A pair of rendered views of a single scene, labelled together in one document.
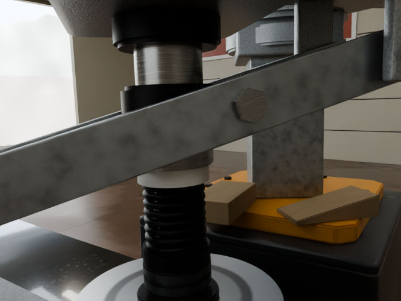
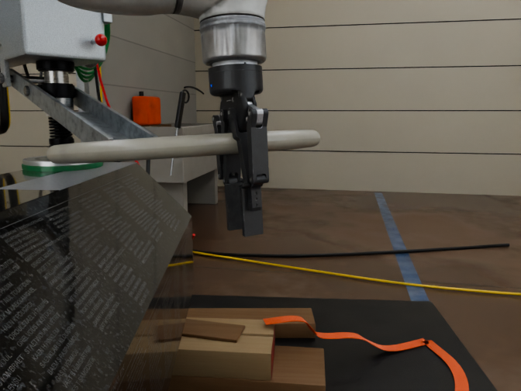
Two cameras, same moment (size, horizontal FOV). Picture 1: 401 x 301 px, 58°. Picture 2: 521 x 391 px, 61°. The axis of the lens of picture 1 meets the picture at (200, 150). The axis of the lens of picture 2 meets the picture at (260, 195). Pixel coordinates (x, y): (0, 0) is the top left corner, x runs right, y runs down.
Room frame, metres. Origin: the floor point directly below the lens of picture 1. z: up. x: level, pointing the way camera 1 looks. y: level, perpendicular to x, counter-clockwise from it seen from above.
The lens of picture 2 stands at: (0.49, 1.45, 0.98)
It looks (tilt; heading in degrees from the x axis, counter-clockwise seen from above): 11 degrees down; 240
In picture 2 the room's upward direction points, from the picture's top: straight up
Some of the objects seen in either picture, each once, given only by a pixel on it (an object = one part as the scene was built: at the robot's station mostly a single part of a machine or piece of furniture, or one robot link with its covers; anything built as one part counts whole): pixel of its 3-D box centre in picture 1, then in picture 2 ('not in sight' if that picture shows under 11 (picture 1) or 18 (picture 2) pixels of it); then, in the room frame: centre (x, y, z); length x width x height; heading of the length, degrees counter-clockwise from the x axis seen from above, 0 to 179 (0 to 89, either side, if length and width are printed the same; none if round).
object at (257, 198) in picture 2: not in sight; (257, 192); (0.20, 0.93, 0.87); 0.03 x 0.01 x 0.05; 89
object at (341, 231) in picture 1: (281, 194); not in sight; (1.04, -0.24, 0.76); 0.49 x 0.49 x 0.05; 56
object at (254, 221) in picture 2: not in sight; (251, 210); (0.20, 0.92, 0.85); 0.03 x 0.01 x 0.07; 179
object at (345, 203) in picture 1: (326, 203); not in sight; (0.80, -0.28, 0.80); 0.20 x 0.10 x 0.05; 102
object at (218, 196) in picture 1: (224, 200); not in sight; (0.86, -0.05, 0.81); 0.20 x 0.10 x 0.05; 154
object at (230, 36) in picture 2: not in sight; (233, 46); (0.21, 0.88, 1.07); 0.09 x 0.09 x 0.06
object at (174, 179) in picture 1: (172, 162); not in sight; (0.35, 0.03, 0.99); 0.07 x 0.07 x 0.04
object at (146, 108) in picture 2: not in sight; (149, 110); (-0.71, -2.73, 1.00); 0.50 x 0.22 x 0.33; 49
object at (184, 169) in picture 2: not in sight; (177, 169); (-0.95, -2.69, 0.43); 1.30 x 0.62 x 0.86; 49
